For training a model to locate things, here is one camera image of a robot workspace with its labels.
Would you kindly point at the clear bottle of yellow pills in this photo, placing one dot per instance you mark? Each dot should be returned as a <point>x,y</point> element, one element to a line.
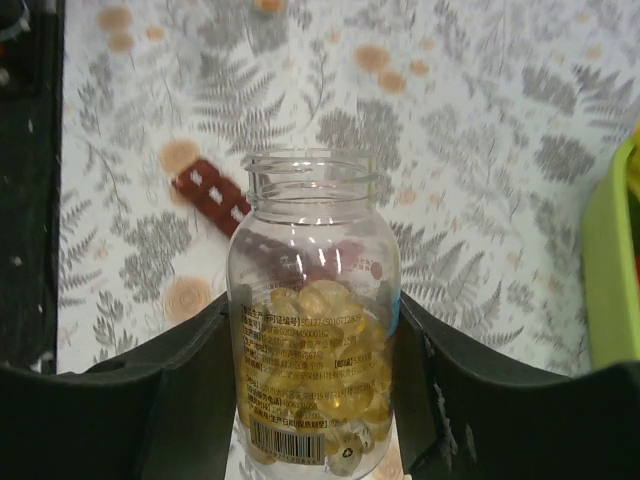
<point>313,284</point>

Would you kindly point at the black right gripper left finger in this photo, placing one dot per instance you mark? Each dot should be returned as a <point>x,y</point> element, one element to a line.
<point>163,410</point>

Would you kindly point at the floral patterned table mat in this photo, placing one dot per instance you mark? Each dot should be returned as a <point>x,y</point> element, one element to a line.
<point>491,121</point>

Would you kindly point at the green plastic vegetable tray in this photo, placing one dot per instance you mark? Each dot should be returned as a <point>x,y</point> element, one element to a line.
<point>609,265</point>

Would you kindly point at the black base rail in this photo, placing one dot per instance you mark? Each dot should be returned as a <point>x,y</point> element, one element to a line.
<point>32,53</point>

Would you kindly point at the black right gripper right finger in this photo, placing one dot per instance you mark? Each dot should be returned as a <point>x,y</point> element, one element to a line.
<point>465,411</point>

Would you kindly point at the dark red weekly pill organizer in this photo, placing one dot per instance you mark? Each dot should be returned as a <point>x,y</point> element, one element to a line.
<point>222,202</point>

